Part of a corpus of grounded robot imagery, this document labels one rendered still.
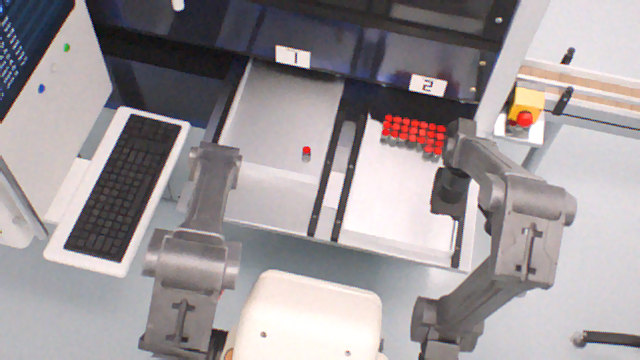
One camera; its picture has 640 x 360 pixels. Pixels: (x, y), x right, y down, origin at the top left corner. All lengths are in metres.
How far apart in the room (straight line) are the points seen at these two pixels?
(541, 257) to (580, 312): 1.85
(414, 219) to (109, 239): 0.72
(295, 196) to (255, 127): 0.22
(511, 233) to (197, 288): 0.38
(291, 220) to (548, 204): 0.90
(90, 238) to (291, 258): 1.00
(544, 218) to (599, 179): 2.14
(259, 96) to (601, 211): 1.58
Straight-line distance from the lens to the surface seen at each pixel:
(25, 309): 2.68
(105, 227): 1.79
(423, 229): 1.71
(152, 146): 1.90
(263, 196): 1.72
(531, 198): 0.90
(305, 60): 1.78
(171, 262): 0.85
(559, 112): 1.97
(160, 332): 0.90
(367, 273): 2.61
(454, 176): 1.32
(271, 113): 1.85
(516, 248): 0.89
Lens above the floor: 2.39
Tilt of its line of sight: 57 degrees down
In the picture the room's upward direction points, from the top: 9 degrees clockwise
